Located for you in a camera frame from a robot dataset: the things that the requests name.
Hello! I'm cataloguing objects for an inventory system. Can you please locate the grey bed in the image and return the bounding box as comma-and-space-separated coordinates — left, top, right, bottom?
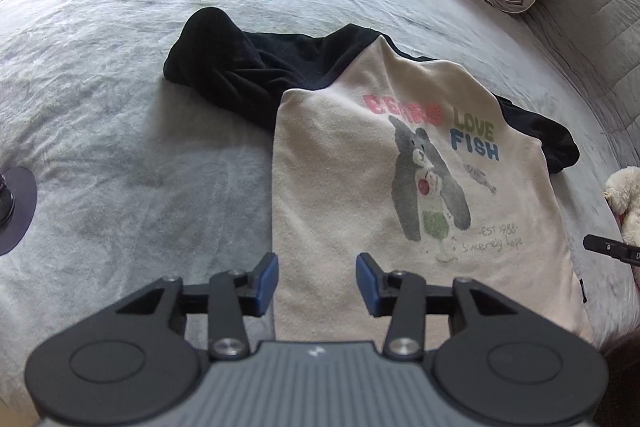
0, 0, 640, 427

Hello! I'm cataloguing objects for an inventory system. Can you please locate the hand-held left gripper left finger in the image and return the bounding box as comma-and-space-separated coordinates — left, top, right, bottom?
117, 252, 280, 361

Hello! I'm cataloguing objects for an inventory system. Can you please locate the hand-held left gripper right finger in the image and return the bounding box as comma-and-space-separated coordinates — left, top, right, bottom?
355, 252, 521, 362

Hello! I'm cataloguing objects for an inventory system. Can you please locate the person's dark fleece clothing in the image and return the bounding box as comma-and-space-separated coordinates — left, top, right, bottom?
597, 332, 640, 427

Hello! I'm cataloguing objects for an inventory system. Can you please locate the round black mount disc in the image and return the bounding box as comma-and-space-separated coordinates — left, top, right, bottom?
0, 167, 38, 257

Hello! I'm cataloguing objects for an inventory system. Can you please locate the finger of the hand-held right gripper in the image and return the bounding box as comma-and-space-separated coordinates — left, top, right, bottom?
582, 234, 640, 266

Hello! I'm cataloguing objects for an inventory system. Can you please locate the white plush toy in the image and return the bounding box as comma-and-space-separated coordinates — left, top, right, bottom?
603, 167, 640, 228

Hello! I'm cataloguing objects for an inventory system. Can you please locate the cream black-sleeved printed sweatshirt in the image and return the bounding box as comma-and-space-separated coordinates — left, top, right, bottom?
163, 7, 596, 349

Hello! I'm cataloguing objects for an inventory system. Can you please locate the grey quilted headboard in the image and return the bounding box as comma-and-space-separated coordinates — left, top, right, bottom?
520, 0, 640, 172

